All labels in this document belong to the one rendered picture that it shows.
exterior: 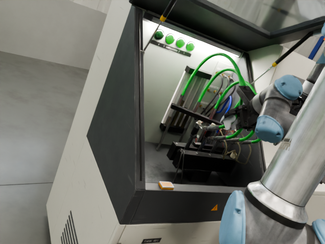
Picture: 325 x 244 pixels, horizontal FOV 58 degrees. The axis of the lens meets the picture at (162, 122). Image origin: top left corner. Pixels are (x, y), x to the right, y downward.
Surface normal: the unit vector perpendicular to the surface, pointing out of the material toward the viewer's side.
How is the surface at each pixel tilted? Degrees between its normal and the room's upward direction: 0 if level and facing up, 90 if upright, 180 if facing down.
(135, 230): 90
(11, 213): 0
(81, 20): 90
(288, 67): 76
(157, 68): 90
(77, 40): 90
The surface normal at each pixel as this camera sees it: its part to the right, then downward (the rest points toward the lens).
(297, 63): 0.48, 0.28
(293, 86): 0.27, -0.33
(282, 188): -0.48, -0.01
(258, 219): -0.63, -0.11
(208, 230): 0.40, 0.50
